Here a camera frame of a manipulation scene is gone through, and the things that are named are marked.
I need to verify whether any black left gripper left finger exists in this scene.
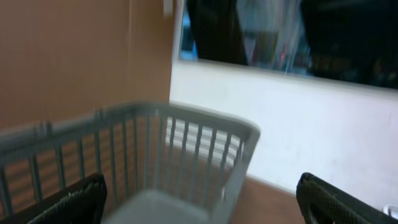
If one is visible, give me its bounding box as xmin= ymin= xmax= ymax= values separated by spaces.
xmin=1 ymin=173 xmax=108 ymax=224

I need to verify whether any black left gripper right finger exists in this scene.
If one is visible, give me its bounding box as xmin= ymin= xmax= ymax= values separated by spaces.
xmin=296 ymin=172 xmax=397 ymax=224

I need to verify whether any grey plastic mesh basket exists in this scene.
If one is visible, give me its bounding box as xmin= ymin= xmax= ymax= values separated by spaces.
xmin=1 ymin=102 xmax=261 ymax=223

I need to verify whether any dark window with frame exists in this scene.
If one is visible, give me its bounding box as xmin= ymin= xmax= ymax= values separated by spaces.
xmin=178 ymin=0 xmax=397 ymax=89

